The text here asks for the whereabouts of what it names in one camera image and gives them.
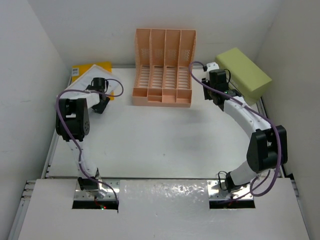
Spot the green drawer cabinet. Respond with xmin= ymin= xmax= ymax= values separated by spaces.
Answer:
xmin=215 ymin=47 xmax=272 ymax=106

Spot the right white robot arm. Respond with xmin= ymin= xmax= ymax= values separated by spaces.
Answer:
xmin=201 ymin=69 xmax=288 ymax=193

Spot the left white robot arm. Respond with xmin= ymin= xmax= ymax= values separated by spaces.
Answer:
xmin=55 ymin=77 xmax=110 ymax=195

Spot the clear mesh document pouch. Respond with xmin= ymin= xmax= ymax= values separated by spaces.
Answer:
xmin=67 ymin=64 xmax=120 ymax=94

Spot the yellow folder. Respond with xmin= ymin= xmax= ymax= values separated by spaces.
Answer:
xmin=69 ymin=61 xmax=117 ymax=90

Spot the pink desktop file organizer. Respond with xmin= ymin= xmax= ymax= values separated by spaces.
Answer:
xmin=132 ymin=28 xmax=197 ymax=108

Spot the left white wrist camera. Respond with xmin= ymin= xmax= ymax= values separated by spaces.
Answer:
xmin=105 ymin=80 xmax=117 ymax=95

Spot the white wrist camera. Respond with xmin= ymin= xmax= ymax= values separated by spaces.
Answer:
xmin=105 ymin=80 xmax=117 ymax=95
xmin=203 ymin=61 xmax=220 ymax=73

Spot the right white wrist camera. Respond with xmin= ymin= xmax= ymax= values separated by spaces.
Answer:
xmin=203 ymin=61 xmax=220 ymax=73

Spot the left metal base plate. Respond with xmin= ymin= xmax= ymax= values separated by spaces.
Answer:
xmin=73 ymin=182 xmax=116 ymax=201

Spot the metal base plate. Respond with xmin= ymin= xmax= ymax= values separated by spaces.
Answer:
xmin=207 ymin=179 xmax=254 ymax=201
xmin=73 ymin=182 xmax=116 ymax=201

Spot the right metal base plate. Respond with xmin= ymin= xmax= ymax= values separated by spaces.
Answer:
xmin=207 ymin=179 xmax=254 ymax=201

